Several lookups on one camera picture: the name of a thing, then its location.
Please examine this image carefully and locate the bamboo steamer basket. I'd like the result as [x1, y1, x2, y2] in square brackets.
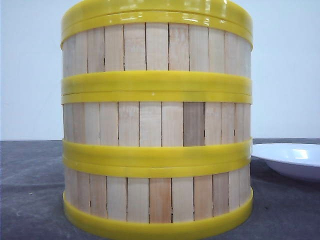
[61, 11, 252, 104]
[63, 155, 253, 240]
[63, 101, 251, 175]

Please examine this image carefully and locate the white plate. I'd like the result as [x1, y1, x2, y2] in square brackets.
[252, 143, 320, 182]

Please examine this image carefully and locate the woven bamboo steamer lid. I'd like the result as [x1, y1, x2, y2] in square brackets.
[61, 0, 253, 32]

